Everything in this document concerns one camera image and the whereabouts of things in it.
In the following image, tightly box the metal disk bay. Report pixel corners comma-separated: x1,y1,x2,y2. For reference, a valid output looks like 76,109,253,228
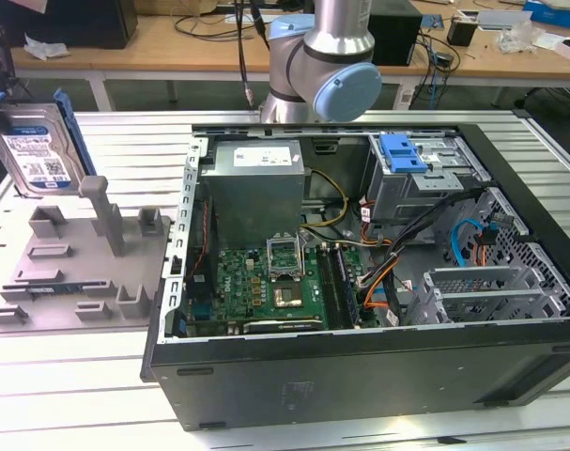
404,262,570,326

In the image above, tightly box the orange flat wire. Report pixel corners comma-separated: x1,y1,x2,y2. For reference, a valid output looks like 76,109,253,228
362,276,394,312

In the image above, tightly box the grey power supply unit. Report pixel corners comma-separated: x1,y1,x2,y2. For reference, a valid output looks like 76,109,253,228
199,139,309,250

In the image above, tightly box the wooden desk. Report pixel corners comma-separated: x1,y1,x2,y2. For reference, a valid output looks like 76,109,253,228
9,0,570,112

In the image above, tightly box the crumpled white paper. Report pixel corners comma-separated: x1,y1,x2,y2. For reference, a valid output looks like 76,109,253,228
23,32,72,62

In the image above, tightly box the small black box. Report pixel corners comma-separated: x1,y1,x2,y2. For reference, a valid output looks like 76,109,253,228
446,16,478,47

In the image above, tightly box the blue plastic drive latch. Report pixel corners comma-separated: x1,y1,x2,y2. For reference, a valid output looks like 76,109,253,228
379,133,427,174

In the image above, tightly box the dark RAM stick white label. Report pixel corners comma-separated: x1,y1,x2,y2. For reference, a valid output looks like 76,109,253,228
26,280,86,296

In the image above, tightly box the black case fan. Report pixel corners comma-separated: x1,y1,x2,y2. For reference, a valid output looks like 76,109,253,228
189,196,216,306

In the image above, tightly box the hard disk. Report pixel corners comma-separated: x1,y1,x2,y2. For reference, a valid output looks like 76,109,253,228
0,87,99,198

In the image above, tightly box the metal socket cover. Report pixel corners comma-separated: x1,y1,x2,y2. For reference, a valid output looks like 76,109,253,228
264,233,304,281

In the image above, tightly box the large black computer tower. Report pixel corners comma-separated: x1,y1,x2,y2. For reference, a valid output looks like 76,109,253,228
2,0,138,51

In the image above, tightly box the black hanging cable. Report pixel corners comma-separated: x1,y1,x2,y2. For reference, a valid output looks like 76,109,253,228
235,0,257,110

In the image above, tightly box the orange black power wire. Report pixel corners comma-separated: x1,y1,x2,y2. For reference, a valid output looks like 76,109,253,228
470,210,510,272

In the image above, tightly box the grey parts rack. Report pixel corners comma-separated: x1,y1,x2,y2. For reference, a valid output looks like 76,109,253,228
0,176,173,335

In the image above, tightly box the metal optical drive cage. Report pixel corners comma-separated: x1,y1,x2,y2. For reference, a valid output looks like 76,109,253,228
364,132,493,226

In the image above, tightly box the clear plastic bag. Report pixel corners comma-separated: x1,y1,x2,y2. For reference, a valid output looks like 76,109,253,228
498,18,547,53

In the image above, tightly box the CPU socket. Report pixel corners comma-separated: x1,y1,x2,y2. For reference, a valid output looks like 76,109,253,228
270,279,305,312

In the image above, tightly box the blue data wire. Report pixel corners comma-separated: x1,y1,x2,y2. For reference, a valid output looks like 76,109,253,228
450,217,486,270

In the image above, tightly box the black open PC case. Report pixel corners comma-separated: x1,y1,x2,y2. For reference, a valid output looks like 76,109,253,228
141,120,570,433

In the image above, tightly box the thick black wire bundle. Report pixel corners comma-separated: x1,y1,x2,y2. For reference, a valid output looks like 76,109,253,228
359,185,485,295

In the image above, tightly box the red black fan wire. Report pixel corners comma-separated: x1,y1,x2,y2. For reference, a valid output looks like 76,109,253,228
193,201,211,279

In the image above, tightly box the yellow black supply wire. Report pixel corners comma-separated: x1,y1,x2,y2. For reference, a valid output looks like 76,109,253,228
305,168,351,232

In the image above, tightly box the black square box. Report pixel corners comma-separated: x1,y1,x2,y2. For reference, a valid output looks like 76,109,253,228
368,13,424,67

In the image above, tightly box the blue cardboard box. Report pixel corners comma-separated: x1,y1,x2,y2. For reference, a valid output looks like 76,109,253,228
521,0,570,29

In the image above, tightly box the green motherboard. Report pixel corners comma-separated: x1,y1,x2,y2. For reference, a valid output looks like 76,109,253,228
185,243,365,337

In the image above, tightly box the black graphics card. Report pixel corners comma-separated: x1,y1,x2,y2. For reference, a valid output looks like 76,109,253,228
241,318,326,335

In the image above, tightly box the black RAM slot bank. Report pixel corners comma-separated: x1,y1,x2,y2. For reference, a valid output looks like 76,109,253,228
316,242,349,331

